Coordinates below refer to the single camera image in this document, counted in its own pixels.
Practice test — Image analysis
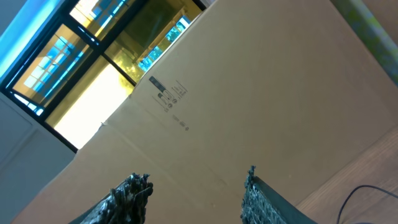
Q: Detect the black charger cable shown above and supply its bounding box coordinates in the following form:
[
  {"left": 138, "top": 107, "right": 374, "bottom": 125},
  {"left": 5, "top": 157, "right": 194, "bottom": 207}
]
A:
[{"left": 336, "top": 184, "right": 398, "bottom": 224}]

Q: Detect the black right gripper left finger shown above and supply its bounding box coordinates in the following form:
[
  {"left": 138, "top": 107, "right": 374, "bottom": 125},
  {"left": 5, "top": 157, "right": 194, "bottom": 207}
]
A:
[{"left": 71, "top": 173, "right": 153, "bottom": 224}]

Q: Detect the black framed window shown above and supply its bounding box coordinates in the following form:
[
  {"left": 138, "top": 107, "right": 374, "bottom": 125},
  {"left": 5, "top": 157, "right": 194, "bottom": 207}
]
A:
[{"left": 1, "top": 0, "right": 209, "bottom": 152}]

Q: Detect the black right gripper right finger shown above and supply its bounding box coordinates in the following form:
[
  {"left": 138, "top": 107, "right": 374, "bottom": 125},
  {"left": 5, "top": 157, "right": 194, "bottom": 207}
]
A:
[{"left": 240, "top": 166, "right": 315, "bottom": 224}]

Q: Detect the green patterned strip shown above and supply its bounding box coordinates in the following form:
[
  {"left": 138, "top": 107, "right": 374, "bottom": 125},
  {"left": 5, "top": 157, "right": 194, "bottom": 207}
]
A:
[{"left": 331, "top": 0, "right": 397, "bottom": 85}]

